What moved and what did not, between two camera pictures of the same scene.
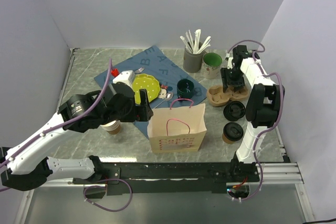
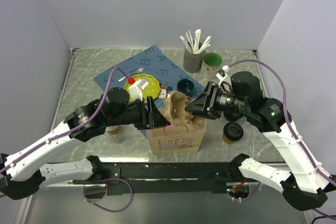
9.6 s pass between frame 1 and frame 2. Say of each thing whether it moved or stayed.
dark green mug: stayed
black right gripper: moved
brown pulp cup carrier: moved
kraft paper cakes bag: stayed
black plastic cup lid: stayed
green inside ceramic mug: stayed
